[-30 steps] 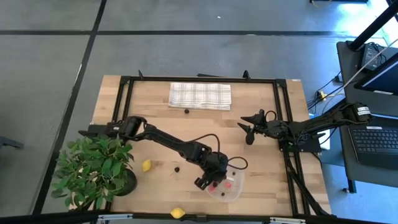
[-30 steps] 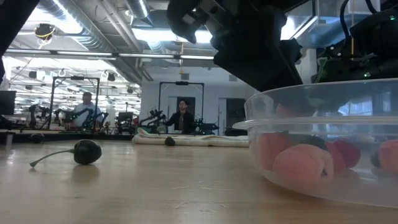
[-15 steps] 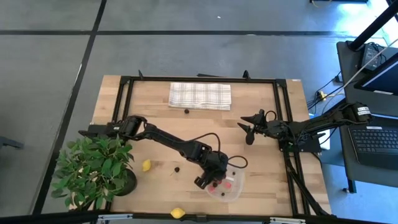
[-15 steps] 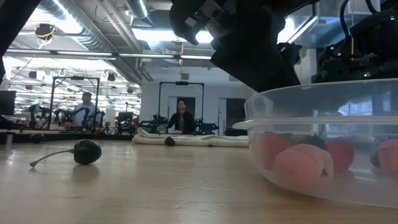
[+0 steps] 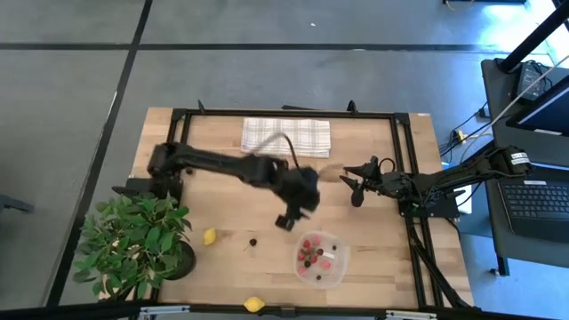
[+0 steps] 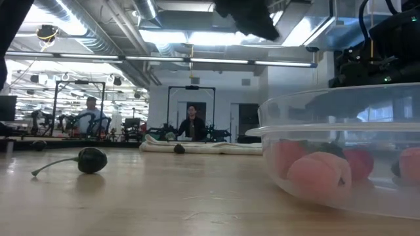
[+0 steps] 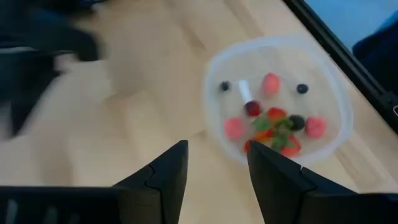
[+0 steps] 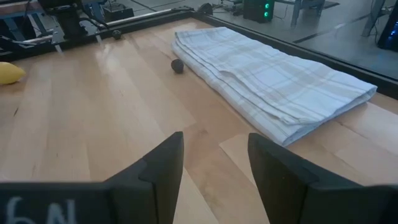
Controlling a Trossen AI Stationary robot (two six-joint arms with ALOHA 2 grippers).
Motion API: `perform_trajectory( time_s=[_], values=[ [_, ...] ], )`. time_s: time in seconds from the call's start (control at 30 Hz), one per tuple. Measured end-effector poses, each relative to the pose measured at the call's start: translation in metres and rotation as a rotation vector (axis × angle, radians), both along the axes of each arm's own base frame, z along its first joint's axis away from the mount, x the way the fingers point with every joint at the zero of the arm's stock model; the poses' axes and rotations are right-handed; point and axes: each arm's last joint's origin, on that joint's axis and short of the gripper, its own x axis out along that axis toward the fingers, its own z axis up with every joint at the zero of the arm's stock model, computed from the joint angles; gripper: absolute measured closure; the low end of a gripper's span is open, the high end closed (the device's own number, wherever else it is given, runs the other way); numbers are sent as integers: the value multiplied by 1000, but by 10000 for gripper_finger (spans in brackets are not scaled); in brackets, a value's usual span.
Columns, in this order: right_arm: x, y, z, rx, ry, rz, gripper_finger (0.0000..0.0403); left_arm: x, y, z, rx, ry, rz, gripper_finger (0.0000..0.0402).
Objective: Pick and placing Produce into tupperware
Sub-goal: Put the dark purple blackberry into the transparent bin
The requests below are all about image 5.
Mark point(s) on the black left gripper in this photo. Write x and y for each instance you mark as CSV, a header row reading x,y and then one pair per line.
x,y
300,191

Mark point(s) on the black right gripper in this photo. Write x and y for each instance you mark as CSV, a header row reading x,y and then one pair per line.
x,y
384,182

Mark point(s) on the pink raspberry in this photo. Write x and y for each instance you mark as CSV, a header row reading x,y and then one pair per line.
x,y
302,270
326,265
316,240

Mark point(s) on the yellow lemon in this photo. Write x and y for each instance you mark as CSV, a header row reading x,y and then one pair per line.
x,y
210,236
254,304

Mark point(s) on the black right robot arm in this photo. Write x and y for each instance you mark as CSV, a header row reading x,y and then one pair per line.
x,y
467,171

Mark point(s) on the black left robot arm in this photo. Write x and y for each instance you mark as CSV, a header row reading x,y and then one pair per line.
x,y
222,162

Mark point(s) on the clear plastic tupperware container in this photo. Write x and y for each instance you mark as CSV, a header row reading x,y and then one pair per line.
x,y
338,272

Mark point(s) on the folded plaid white towel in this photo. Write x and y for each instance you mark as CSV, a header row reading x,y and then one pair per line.
x,y
313,133

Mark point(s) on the black plant pot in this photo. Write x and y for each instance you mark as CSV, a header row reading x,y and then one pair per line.
x,y
186,263

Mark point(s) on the dark grey desk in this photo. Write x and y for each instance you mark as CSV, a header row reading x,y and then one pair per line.
x,y
502,138

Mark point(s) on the green leafy plant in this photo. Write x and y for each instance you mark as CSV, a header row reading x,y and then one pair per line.
x,y
129,240

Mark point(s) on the laptop on side desk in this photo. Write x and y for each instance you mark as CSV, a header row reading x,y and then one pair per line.
x,y
524,253

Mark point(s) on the black power adapter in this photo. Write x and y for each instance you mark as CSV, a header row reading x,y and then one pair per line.
x,y
530,80

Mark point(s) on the black computer monitor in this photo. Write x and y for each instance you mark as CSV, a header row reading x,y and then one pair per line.
x,y
551,113

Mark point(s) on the grey chair base leg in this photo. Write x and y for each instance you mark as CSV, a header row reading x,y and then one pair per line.
x,y
15,204

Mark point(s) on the flat black bracket bar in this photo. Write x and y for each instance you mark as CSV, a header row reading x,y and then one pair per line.
x,y
300,107

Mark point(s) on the silver rail bracket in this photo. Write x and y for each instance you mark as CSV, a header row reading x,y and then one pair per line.
x,y
164,309
411,314

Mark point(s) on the black vertical post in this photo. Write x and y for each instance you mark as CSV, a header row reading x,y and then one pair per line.
x,y
533,37

